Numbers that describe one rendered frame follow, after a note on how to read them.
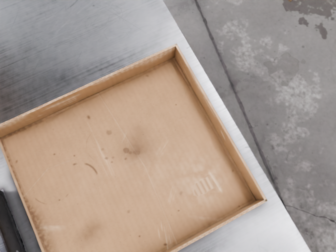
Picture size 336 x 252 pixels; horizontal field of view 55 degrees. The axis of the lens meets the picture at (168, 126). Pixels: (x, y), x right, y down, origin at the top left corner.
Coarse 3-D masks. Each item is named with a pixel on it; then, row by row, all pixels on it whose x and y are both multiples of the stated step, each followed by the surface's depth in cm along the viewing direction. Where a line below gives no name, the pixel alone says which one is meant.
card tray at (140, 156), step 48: (96, 96) 50; (144, 96) 50; (192, 96) 50; (0, 144) 47; (48, 144) 48; (96, 144) 48; (144, 144) 48; (192, 144) 48; (48, 192) 46; (96, 192) 46; (144, 192) 46; (192, 192) 46; (240, 192) 46; (48, 240) 44; (96, 240) 44; (144, 240) 44; (192, 240) 41
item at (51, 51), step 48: (0, 0) 54; (48, 0) 54; (96, 0) 55; (144, 0) 55; (0, 48) 52; (48, 48) 52; (96, 48) 52; (144, 48) 52; (0, 96) 50; (48, 96) 50; (240, 144) 49; (240, 240) 45; (288, 240) 45
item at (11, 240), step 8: (0, 192) 45; (0, 200) 44; (0, 208) 43; (8, 208) 45; (0, 216) 42; (8, 216) 44; (0, 224) 41; (8, 224) 43; (8, 232) 42; (16, 232) 44; (8, 240) 41; (16, 240) 43; (8, 248) 40; (16, 248) 42
